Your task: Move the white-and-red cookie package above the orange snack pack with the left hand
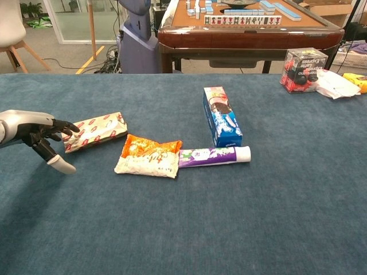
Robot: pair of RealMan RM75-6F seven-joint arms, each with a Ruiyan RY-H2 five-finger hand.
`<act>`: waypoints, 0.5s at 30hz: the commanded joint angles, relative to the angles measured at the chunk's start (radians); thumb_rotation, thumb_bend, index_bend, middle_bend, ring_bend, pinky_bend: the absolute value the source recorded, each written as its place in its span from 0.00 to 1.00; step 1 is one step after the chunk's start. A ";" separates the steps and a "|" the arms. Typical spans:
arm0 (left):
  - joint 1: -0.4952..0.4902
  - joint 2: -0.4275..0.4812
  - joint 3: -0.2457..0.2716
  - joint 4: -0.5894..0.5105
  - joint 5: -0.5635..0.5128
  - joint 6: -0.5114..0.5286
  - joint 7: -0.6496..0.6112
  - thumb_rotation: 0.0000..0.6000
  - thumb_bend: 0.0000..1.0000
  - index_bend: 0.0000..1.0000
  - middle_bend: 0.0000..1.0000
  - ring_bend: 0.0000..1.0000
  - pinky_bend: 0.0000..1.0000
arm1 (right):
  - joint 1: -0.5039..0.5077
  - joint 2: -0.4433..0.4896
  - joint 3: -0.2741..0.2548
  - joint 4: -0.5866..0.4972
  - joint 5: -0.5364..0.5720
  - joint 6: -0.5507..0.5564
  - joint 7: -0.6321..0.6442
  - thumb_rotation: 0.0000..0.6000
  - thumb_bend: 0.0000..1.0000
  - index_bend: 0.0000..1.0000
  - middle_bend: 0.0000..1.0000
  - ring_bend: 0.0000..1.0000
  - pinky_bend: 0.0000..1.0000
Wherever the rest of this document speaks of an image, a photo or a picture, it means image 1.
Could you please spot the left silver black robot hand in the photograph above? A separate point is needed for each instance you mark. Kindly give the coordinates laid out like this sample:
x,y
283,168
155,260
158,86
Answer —
x,y
25,123

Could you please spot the green and white packaging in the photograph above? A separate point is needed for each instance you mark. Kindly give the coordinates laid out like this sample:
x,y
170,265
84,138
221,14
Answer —
x,y
40,22

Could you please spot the orange white snack bag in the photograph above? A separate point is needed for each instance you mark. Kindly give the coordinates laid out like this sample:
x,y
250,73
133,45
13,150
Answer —
x,y
146,160

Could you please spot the yellow object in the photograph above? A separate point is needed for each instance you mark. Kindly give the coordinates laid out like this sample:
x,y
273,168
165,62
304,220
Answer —
x,y
358,81

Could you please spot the white chair wooden legs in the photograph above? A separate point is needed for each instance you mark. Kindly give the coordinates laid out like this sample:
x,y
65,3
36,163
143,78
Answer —
x,y
11,25

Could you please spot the white power strip with plugs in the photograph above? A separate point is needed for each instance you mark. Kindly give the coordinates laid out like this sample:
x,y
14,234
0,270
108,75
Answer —
x,y
112,53

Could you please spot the green potted plants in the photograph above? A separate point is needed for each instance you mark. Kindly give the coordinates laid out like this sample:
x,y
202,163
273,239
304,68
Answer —
x,y
31,8

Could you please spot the wooden pole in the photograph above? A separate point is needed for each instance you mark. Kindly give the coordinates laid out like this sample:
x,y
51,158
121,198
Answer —
x,y
91,28

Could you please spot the purple toothpaste tube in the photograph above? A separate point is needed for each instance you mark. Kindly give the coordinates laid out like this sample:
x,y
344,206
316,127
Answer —
x,y
212,156

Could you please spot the blue cookie box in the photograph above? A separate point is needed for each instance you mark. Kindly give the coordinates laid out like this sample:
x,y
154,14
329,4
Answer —
x,y
222,120

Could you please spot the blue felt table mat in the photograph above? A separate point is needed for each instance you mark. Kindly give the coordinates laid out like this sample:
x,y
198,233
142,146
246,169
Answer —
x,y
200,215

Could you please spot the scattered blue mahjong tiles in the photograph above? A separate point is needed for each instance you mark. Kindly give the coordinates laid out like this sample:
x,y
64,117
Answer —
x,y
198,8

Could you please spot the face-up mahjong tile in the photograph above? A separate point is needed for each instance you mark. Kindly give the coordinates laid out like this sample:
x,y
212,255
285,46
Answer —
x,y
278,20
255,20
213,20
207,20
249,20
272,20
266,20
230,20
225,20
219,20
261,20
242,20
237,20

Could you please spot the brown mahjong table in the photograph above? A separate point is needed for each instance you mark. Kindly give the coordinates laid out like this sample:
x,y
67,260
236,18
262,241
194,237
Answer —
x,y
243,37

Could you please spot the dark mahjong table dial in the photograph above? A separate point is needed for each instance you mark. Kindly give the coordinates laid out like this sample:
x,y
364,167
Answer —
x,y
238,3

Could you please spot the stacked blue mahjong tiles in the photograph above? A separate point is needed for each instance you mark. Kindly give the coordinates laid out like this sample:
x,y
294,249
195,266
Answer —
x,y
267,5

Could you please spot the clear box red black capsules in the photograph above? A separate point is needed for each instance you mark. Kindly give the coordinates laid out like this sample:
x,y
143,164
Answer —
x,y
301,71

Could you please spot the white crumpled plastic bag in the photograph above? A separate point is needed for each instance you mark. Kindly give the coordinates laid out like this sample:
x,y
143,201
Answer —
x,y
335,84

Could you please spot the black tripod stand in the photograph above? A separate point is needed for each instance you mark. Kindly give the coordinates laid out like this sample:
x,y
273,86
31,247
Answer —
x,y
332,57

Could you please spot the cardboard box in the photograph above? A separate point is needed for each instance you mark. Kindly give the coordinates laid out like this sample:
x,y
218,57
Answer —
x,y
329,11

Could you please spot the white plastic basket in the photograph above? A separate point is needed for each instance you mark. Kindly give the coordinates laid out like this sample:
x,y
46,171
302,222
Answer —
x,y
349,60

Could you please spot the purple cloth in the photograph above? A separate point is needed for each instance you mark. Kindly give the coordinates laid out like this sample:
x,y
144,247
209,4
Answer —
x,y
359,48

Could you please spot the black bag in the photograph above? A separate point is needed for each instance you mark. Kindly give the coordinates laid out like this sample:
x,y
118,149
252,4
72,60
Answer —
x,y
357,31

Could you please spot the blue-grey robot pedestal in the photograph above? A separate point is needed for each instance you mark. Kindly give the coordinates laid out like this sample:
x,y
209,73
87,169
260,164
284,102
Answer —
x,y
137,48

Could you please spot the straight blue mahjong tile wall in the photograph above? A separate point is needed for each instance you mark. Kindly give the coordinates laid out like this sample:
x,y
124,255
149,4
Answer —
x,y
243,12

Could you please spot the long blue mahjong tile wall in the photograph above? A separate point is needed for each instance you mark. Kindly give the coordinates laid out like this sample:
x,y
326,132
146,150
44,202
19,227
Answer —
x,y
288,12

